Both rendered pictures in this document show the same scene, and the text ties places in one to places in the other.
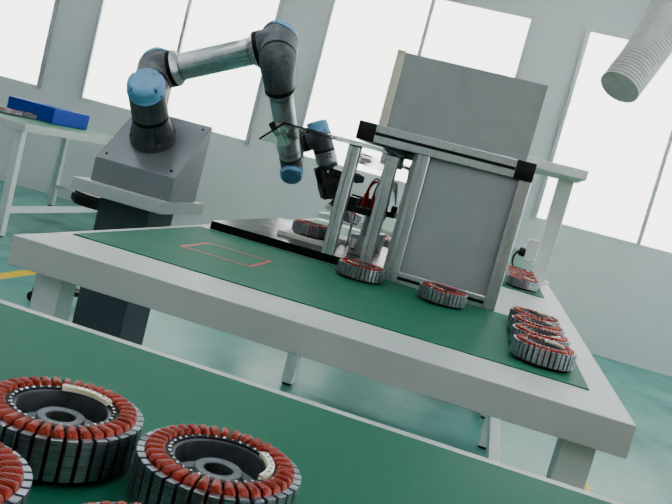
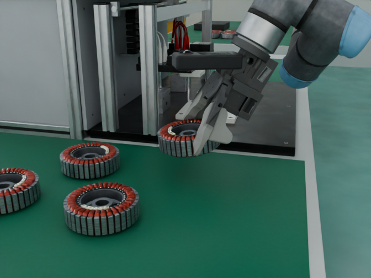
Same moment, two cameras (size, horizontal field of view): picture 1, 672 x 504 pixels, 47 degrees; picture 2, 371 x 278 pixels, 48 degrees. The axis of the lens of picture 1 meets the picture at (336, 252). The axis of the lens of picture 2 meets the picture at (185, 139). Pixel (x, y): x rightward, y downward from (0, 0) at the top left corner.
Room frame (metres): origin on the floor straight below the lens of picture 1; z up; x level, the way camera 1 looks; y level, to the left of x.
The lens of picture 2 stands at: (3.45, 0.04, 1.08)
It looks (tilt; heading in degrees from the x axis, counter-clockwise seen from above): 20 degrees down; 183
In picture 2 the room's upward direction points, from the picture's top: straight up
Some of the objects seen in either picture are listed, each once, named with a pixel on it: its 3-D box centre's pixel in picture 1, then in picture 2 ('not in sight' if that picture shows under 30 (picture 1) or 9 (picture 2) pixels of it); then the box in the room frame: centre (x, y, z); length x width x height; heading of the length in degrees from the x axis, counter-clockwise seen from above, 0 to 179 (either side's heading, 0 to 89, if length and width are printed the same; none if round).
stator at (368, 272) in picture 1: (360, 270); not in sight; (1.79, -0.07, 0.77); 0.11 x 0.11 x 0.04
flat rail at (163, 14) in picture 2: (373, 162); (184, 9); (2.26, -0.04, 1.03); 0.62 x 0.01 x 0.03; 169
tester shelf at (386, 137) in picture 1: (452, 159); not in sight; (2.22, -0.25, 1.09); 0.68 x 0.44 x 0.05; 169
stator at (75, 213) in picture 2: not in sight; (102, 207); (2.90, -0.12, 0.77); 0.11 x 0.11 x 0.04
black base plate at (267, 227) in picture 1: (322, 243); (212, 105); (2.28, 0.05, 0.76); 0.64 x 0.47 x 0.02; 169
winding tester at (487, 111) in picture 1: (465, 116); not in sight; (2.21, -0.25, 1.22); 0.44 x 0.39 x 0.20; 169
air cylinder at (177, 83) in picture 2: (360, 244); (180, 81); (2.13, -0.06, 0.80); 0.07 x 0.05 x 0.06; 169
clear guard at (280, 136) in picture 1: (330, 147); not in sight; (2.10, 0.09, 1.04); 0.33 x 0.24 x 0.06; 79
